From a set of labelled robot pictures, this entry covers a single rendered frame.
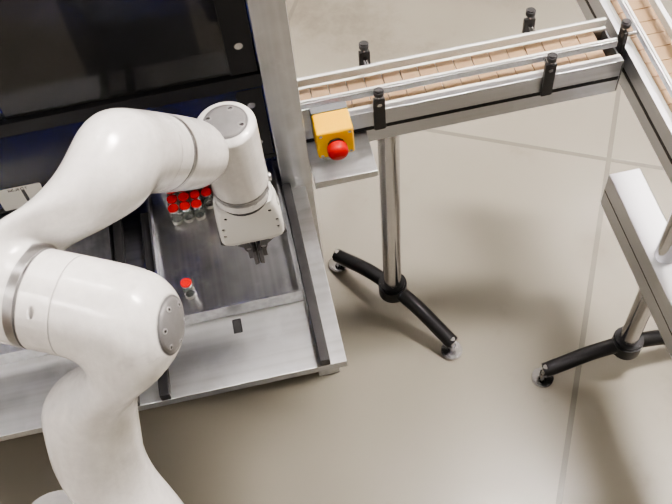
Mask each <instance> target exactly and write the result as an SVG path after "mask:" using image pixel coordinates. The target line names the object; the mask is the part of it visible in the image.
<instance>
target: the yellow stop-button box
mask: <svg viewBox="0 0 672 504"><path fill-rule="evenodd" d="M309 112H310V119H311V127H312V133H313V137H314V141H315V145H316V149H317V153H318V156H319V158H324V157H329V156H328V153H327V146H328V145H329V144H330V143H332V142H334V141H339V140H340V141H344V142H346V143H347V146H348V149H349V152H353V151H354V150H355V145H354V132H353V125H352V122H351V118H350V115H349V111H348V109H347V104H346V102H345V101H341V102H336V103H331V104H326V105H321V106H316V107H311V108H309Z"/></svg>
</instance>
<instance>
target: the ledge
mask: <svg viewBox="0 0 672 504"><path fill-rule="evenodd" d="M306 144H307V151H308V157H309V163H310V168H311V172H312V176H313V180H314V184H315V188H316V189H318V188H323V187H328V186H333V185H338V184H343V183H347V182H352V181H357V180H362V179H367V178H372V177H376V176H378V169H377V166H376V162H375V159H374V156H373V152H372V149H371V145H370V142H369V139H368V135H367V132H366V131H363V132H358V133H354V145H355V150H354V151H353V152H348V155H347V156H346V157H345V158H344V159H342V160H332V159H331V160H329V161H325V160H323V159H322V158H319V156H318V153H317V149H316V145H315V141H314V142H309V143H306Z"/></svg>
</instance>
